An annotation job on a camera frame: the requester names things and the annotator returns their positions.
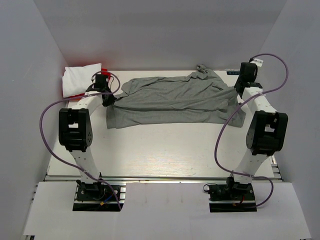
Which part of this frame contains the grey t shirt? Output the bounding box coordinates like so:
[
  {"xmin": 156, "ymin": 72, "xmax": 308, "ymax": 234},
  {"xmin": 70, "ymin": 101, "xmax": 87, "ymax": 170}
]
[{"xmin": 106, "ymin": 64, "xmax": 246, "ymax": 129}]

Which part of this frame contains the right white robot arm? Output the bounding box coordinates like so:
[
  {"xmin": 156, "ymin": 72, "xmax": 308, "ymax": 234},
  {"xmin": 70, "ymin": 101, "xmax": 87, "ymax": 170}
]
[{"xmin": 225, "ymin": 62, "xmax": 288, "ymax": 200}]

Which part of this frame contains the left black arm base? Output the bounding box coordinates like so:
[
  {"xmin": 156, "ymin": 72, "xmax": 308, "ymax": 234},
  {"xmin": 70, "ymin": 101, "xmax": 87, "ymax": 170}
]
[{"xmin": 72, "ymin": 180, "xmax": 125, "ymax": 212}]

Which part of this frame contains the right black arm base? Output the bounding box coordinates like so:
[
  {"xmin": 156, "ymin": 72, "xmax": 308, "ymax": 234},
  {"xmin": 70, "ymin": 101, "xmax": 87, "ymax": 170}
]
[{"xmin": 203, "ymin": 183, "xmax": 257, "ymax": 213}]

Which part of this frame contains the aluminium table rail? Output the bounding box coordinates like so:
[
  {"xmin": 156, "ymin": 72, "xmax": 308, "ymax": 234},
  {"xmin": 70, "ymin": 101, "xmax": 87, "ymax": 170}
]
[{"xmin": 44, "ymin": 175, "xmax": 283, "ymax": 182}]

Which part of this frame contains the red folded t shirt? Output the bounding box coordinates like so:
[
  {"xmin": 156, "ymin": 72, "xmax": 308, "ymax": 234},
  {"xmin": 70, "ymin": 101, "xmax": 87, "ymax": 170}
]
[{"xmin": 69, "ymin": 67, "xmax": 112, "ymax": 100}]

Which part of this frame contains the blue table label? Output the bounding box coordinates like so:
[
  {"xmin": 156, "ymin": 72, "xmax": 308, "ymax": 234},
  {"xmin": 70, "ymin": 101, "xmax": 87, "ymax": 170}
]
[{"xmin": 226, "ymin": 71, "xmax": 240, "ymax": 76}]

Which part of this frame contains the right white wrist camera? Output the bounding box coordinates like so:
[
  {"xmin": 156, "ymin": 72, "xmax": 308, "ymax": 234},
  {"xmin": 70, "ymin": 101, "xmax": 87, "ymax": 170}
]
[{"xmin": 249, "ymin": 57, "xmax": 264, "ymax": 68}]

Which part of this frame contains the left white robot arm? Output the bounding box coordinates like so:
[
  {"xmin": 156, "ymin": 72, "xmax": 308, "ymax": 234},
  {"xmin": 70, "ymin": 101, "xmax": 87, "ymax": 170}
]
[{"xmin": 58, "ymin": 70, "xmax": 116, "ymax": 200}]

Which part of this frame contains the white folded t shirt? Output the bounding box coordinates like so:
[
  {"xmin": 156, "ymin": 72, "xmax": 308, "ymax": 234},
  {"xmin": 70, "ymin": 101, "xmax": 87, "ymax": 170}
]
[{"xmin": 61, "ymin": 62, "xmax": 103, "ymax": 99}]

